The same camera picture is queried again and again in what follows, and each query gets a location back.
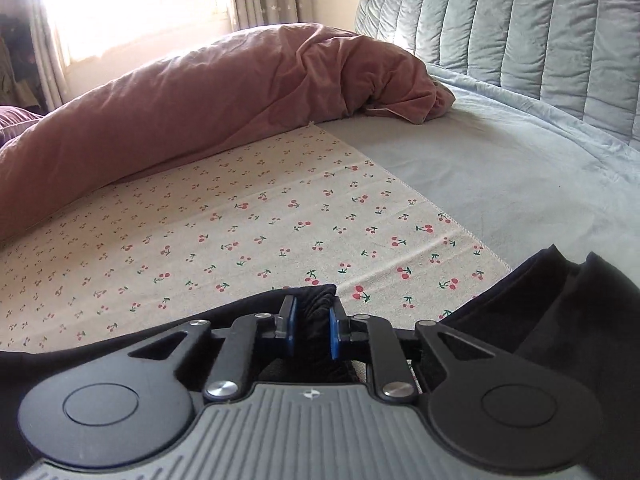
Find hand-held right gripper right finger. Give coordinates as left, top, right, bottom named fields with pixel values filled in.
left=327, top=300, right=506, bottom=403

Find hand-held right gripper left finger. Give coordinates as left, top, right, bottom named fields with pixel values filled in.
left=125, top=295, right=301, bottom=403

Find black pants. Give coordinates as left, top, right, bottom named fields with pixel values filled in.
left=0, top=283, right=366, bottom=386

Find cherry print cloth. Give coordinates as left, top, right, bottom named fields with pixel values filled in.
left=0, top=122, right=513, bottom=353

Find folded black garment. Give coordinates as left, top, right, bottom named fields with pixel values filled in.
left=415, top=244, right=640, bottom=411

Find light blue bed sheet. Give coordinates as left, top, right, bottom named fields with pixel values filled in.
left=315, top=62, right=640, bottom=281

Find pink duvet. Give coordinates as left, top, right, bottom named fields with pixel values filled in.
left=0, top=22, right=456, bottom=243

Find pink pillow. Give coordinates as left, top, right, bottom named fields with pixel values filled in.
left=0, top=105, right=43, bottom=137

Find grey quilted headboard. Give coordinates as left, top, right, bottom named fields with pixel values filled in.
left=354, top=0, right=640, bottom=146

